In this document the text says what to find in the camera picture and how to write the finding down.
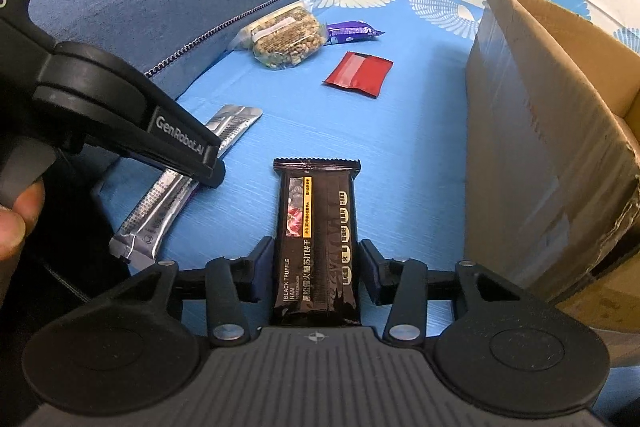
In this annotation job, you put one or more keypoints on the red snack packet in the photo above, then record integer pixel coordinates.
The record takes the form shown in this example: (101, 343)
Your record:
(357, 74)

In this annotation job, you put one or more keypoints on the cardboard box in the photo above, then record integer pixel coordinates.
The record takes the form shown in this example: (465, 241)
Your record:
(540, 132)

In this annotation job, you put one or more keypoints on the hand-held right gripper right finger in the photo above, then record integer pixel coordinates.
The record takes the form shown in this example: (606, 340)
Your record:
(372, 274)

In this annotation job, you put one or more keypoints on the blue white fan-print sheet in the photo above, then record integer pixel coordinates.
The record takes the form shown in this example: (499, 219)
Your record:
(400, 147)

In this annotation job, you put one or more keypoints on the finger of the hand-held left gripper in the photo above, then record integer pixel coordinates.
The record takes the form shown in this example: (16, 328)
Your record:
(185, 142)

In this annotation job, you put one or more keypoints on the black snack bar packet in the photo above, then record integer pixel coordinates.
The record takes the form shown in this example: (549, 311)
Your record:
(315, 232)

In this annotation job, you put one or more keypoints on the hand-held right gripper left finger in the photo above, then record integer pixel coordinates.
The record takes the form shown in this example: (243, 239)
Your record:
(262, 272)

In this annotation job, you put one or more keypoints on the purple snack packet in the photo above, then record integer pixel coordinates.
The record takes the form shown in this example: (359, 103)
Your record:
(350, 32)

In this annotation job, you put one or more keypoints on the clear nut bar packet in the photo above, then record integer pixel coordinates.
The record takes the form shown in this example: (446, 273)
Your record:
(285, 39)

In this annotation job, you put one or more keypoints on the silver snack packet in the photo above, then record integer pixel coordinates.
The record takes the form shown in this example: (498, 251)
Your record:
(150, 227)

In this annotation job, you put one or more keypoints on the person's left hand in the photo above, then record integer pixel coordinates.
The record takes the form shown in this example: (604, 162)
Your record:
(15, 232)

